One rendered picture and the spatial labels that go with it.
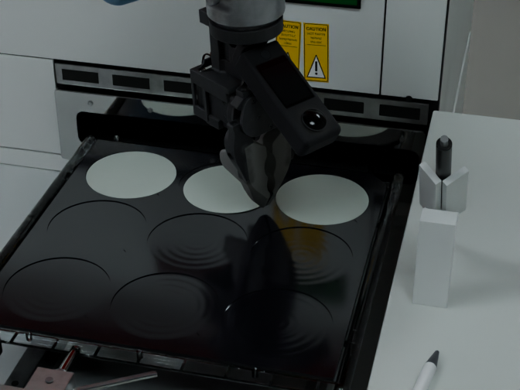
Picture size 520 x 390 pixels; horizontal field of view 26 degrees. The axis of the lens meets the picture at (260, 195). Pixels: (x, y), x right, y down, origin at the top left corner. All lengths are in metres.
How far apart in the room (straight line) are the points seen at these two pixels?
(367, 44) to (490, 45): 2.54
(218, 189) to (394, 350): 0.38
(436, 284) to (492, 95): 2.51
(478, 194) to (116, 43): 0.46
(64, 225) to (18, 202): 0.20
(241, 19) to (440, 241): 0.29
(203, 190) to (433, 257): 0.37
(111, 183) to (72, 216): 0.07
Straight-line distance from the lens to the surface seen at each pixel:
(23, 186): 1.41
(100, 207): 1.21
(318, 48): 1.25
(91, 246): 1.15
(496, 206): 1.10
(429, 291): 0.95
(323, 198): 1.21
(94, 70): 1.34
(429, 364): 0.89
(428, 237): 0.92
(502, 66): 3.63
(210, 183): 1.24
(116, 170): 1.27
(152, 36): 1.30
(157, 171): 1.26
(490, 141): 1.21
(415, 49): 1.23
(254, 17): 1.05
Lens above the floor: 1.55
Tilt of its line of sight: 32 degrees down
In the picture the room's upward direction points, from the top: straight up
